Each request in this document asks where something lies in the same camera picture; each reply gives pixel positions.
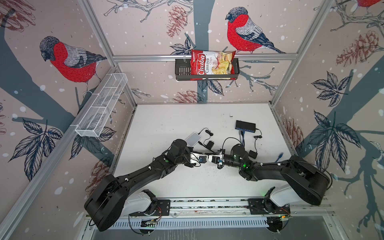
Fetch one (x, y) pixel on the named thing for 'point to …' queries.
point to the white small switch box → (193, 139)
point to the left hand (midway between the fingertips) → (200, 151)
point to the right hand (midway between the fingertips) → (205, 155)
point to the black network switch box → (247, 126)
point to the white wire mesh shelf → (103, 105)
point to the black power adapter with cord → (210, 144)
